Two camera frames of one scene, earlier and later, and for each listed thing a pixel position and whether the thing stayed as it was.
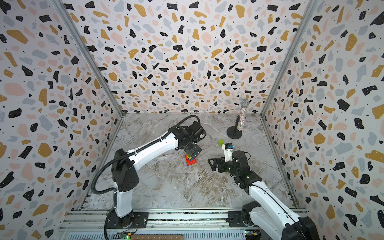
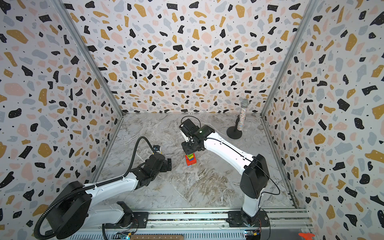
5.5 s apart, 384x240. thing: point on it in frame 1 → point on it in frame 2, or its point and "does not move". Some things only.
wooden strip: (157, 237) does not move
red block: (190, 162) does not move
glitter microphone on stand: (236, 132) does not move
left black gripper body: (192, 148) → (163, 168)
